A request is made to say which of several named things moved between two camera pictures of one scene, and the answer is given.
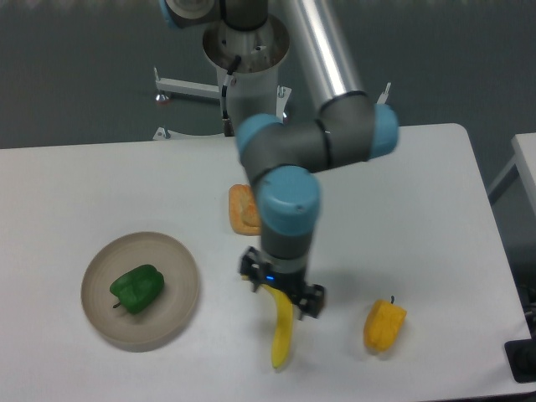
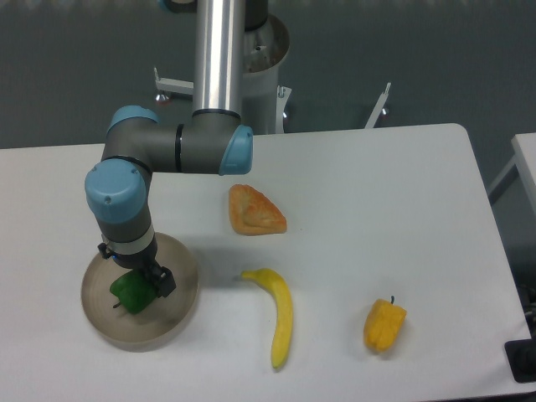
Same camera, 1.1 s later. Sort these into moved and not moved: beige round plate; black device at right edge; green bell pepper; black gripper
Moved: black gripper
Not moved: green bell pepper; black device at right edge; beige round plate
